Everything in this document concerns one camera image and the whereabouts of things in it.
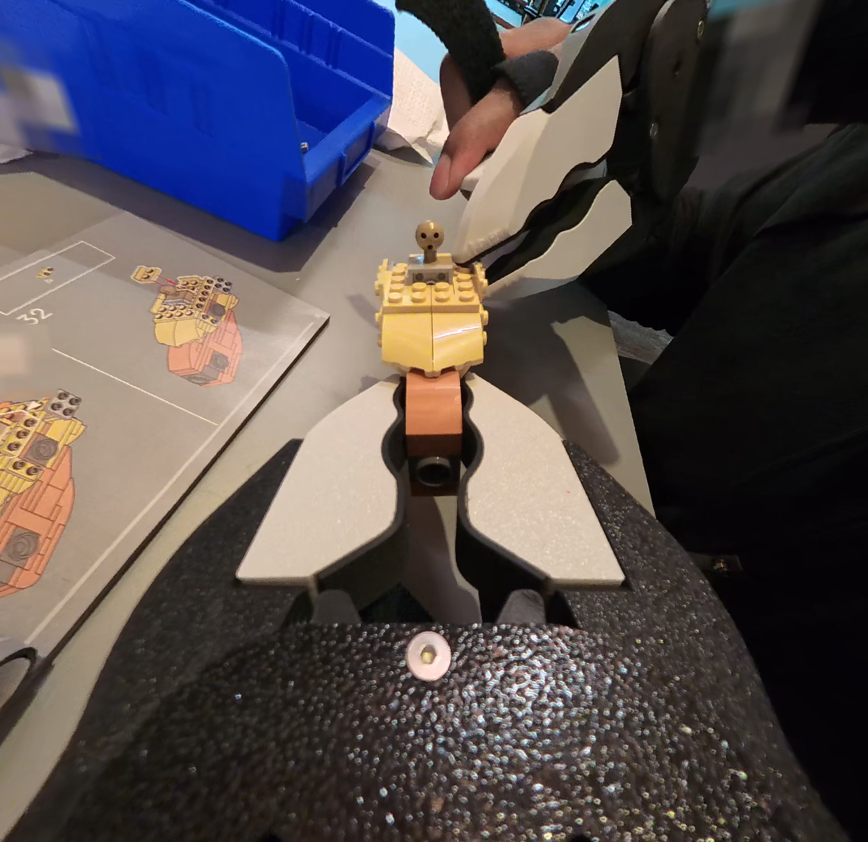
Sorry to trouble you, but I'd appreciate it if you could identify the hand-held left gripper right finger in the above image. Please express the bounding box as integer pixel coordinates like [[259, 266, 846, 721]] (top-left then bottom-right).
[[458, 377, 628, 589]]

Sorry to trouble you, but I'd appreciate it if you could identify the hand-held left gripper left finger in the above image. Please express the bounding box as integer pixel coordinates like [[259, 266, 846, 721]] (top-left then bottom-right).
[[235, 379, 409, 589]]

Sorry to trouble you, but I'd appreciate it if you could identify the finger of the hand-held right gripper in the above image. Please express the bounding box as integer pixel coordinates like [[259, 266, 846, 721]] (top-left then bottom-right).
[[485, 179, 636, 292], [453, 57, 626, 264]]

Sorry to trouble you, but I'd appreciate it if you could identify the tan and orange brick model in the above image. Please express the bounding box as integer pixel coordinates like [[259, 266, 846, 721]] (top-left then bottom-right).
[[375, 218, 489, 497]]

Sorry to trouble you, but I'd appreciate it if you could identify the person's right forearm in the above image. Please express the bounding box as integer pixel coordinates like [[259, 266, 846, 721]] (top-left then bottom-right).
[[576, 123, 868, 361]]

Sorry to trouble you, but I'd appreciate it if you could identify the grey desk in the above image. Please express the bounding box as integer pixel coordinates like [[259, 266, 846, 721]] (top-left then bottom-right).
[[0, 42, 655, 741]]

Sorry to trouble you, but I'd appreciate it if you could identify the person's right hand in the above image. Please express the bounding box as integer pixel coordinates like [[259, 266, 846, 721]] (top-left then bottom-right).
[[430, 18, 579, 202]]

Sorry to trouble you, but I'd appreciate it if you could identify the white patterned paper bag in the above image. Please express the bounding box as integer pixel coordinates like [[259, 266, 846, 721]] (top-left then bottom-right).
[[375, 47, 463, 166]]

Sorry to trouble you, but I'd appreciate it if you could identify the blue storage bin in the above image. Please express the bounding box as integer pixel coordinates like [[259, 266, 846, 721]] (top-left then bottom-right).
[[156, 0, 396, 222], [0, 0, 307, 242]]

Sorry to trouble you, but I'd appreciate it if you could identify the grey instruction booklet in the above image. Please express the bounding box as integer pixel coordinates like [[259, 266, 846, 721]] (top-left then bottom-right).
[[0, 211, 332, 660]]

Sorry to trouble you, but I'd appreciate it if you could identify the person's black jacket torso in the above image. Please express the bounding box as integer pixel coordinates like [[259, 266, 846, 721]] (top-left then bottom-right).
[[624, 313, 868, 842]]

